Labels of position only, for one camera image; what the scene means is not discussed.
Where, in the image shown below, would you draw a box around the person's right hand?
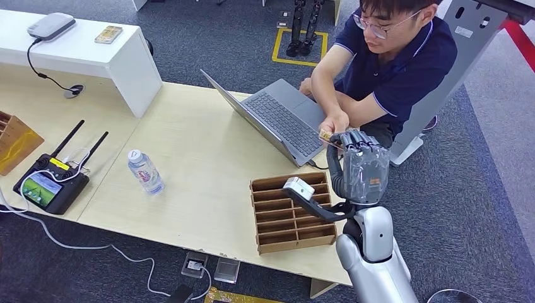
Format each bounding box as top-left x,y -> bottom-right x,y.
319,109 -> 350,137

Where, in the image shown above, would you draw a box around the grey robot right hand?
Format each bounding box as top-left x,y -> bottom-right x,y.
326,129 -> 391,206

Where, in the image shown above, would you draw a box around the person's left hand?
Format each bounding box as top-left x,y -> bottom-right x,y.
298,77 -> 315,98

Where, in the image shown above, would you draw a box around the small yellowish card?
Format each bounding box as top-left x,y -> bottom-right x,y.
318,129 -> 344,150

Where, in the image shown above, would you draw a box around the person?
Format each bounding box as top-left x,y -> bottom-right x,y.
298,0 -> 459,149

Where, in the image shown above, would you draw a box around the person's glasses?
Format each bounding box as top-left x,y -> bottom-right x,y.
352,8 -> 423,40

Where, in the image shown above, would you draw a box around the brown slotted card organizer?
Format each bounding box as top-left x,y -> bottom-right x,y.
250,172 -> 338,255

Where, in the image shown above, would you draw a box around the yellowish card pack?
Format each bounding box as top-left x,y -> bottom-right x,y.
94,25 -> 124,45

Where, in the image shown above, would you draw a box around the yellow floor tape square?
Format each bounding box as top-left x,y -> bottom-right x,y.
272,28 -> 329,68

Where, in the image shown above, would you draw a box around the grey laptop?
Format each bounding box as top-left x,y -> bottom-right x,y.
199,69 -> 335,168

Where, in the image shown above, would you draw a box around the black robot leg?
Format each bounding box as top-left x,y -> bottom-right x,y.
300,0 -> 326,57
286,0 -> 307,57

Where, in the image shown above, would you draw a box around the pale table leg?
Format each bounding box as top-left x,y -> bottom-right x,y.
310,278 -> 339,299

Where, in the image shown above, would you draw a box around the grey metal stand column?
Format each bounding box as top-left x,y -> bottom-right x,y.
384,0 -> 535,167

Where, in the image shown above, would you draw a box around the closed grey floor plate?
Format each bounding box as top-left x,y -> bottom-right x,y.
213,257 -> 242,285

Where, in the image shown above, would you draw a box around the yellow patterned floor mat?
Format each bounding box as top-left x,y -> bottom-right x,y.
203,287 -> 285,303

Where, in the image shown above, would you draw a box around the clear plastic water bottle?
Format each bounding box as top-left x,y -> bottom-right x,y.
127,149 -> 165,196

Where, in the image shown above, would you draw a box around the floor socket with plug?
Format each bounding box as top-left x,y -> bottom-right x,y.
180,251 -> 209,280

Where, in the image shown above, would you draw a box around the red bar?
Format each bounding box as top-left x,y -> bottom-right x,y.
499,18 -> 535,74

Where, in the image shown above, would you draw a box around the black power adapter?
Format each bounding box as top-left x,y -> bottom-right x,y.
165,284 -> 195,303

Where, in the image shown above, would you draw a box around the white desk shelf riser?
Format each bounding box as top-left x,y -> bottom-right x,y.
0,9 -> 164,119

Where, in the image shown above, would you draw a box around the grey flat router box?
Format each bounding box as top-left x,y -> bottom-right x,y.
26,12 -> 78,42

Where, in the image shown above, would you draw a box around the black controller with screen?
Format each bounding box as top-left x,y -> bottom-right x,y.
13,120 -> 110,216

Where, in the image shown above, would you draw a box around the brown wooden box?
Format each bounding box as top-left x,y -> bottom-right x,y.
0,110 -> 45,177

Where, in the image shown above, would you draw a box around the pale wrist camera, black bracket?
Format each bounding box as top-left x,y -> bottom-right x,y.
282,177 -> 356,223

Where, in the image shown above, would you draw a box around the thin white floor cable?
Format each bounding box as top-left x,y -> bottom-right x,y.
426,288 -> 483,303

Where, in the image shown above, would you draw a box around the grey desk cable grommet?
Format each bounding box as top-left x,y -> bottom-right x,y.
64,84 -> 86,100

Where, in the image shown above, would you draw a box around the long white cable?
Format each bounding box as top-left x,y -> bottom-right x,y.
0,147 -> 213,301

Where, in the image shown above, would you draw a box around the black router cable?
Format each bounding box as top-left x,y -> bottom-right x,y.
26,38 -> 85,93

